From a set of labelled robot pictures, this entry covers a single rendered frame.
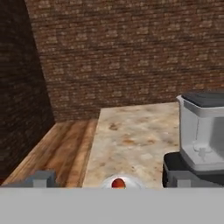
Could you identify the white plate with red centre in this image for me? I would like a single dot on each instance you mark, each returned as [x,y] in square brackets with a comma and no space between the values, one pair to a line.
[118,183]

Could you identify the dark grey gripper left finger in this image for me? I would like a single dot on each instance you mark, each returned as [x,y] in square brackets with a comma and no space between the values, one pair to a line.
[43,176]

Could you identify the blender with black base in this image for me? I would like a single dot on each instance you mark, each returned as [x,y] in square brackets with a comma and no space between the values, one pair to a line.
[201,131]

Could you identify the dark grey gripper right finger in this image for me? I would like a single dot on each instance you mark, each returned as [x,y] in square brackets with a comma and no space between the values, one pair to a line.
[186,176]

